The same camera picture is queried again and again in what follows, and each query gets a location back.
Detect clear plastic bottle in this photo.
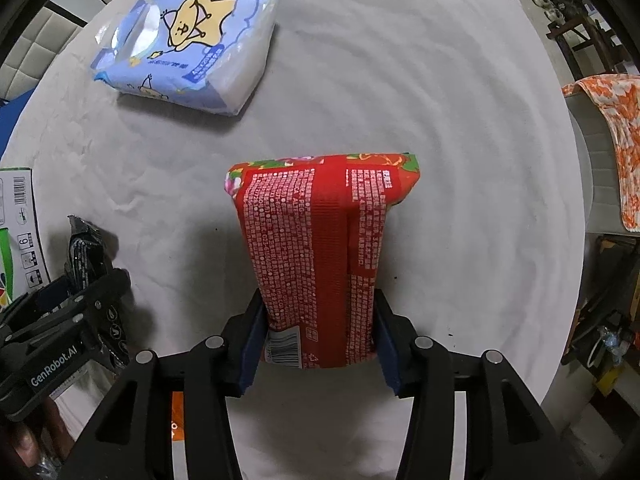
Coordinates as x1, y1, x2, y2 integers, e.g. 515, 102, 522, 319
599, 326, 632, 358

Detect grey cloth cover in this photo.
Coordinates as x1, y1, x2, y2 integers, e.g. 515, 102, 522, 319
0, 0, 594, 480

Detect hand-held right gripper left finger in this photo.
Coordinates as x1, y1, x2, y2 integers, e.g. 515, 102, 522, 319
62, 287, 271, 480

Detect orange floral cloth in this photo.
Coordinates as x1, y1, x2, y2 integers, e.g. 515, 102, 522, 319
561, 74, 640, 235

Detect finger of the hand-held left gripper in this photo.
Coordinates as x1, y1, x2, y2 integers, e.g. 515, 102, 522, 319
47, 267, 132, 326

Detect orange packet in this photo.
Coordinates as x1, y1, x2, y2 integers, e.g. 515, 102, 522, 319
170, 390, 189, 444

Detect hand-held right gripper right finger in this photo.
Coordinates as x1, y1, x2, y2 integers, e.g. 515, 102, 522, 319
372, 287, 567, 480

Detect pair of shoes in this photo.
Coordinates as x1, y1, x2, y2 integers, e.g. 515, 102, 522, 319
531, 0, 567, 25

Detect blue cartoon tissue pack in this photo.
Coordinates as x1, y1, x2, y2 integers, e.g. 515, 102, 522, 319
91, 0, 281, 116

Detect person's left hand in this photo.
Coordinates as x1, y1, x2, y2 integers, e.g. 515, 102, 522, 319
0, 397, 68, 480

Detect grey armchair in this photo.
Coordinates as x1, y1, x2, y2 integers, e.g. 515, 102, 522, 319
565, 94, 640, 236

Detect black snack packet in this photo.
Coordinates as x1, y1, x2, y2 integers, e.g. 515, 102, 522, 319
64, 215, 132, 372

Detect white green cardboard box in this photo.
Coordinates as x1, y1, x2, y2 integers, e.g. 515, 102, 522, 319
0, 167, 52, 312

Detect beige quilted headboard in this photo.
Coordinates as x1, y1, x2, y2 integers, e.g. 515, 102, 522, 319
0, 0, 110, 102

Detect dark wooden chair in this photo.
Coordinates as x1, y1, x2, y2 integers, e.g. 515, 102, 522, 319
546, 12, 632, 74

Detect red snack packet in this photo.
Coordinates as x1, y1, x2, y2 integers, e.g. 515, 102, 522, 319
223, 151, 422, 370

